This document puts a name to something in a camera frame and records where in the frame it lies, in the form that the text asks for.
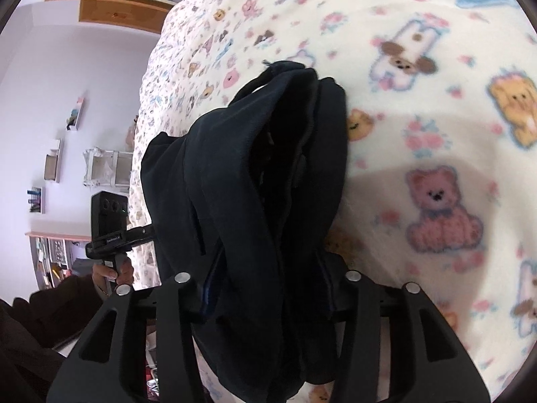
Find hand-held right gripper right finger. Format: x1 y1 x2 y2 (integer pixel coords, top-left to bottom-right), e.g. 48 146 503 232
325 256 491 403

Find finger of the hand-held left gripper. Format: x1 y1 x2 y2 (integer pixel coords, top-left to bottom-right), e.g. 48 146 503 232
126 224 157 245

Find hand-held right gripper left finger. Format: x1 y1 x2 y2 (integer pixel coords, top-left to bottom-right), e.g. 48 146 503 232
46 274 211 403

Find black pants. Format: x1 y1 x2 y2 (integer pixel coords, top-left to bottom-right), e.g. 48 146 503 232
140 61 351 403

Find person's left forearm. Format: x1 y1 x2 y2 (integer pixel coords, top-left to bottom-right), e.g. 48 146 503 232
0 275 105 353

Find person's left hand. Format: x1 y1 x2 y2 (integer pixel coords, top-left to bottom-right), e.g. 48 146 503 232
92 256 135 299

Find white storage rack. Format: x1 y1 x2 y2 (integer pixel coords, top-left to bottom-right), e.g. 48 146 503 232
83 147 133 189

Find person's dark clothing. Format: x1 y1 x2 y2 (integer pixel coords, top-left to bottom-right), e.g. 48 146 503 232
0 298 68 403

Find bear printed blanket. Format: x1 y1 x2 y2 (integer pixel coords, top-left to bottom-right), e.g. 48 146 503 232
128 0 537 403

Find flower printed glass wardrobe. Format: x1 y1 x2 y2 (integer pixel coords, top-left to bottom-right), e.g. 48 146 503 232
46 0 206 34

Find white wall shelf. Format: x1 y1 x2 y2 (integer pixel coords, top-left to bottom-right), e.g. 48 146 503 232
44 138 63 183
27 187 45 215
65 96 87 132

